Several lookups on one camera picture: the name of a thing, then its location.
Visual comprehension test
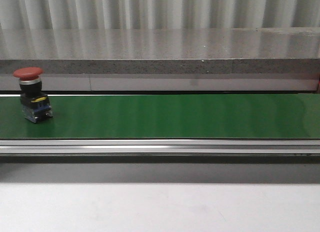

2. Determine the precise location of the grey speckled stone counter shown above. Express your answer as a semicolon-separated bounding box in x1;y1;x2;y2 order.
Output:
0;27;320;93

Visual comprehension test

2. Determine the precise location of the green conveyor belt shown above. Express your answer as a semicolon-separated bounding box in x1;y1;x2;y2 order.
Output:
0;93;320;139

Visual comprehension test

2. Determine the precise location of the red mushroom push button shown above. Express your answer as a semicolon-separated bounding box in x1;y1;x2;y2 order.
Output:
13;67;53;124

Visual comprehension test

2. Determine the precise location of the aluminium conveyor frame rail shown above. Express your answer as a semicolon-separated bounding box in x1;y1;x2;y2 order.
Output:
0;138;320;156

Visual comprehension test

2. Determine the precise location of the white pleated curtain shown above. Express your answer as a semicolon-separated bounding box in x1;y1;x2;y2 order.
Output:
0;0;320;30

